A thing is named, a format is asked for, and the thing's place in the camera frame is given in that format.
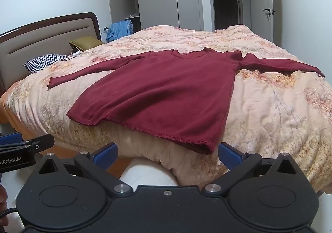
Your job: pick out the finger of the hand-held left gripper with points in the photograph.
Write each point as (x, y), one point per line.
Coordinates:
(39, 143)

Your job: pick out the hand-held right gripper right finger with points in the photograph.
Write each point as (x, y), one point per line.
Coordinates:
(228, 155)

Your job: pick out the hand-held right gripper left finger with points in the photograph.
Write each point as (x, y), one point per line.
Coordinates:
(106, 155)

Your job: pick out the dark red sweater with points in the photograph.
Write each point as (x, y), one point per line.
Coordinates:
(160, 88)

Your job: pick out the person's white trouser leg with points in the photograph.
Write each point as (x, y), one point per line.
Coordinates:
(147, 174)

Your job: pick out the orange bed sheet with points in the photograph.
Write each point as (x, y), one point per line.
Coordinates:
(6, 111)

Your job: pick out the floral beige blanket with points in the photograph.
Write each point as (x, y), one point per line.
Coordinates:
(272, 119)

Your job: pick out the houndstooth pillow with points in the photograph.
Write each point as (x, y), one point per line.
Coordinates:
(44, 63)

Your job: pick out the brown padded bed headboard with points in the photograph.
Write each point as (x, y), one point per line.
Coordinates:
(39, 41)

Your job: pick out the olive green pillow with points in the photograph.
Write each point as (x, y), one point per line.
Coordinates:
(87, 42)

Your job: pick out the blue clothing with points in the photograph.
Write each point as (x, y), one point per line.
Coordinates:
(120, 29)

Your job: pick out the white door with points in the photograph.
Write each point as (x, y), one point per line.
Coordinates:
(260, 23)

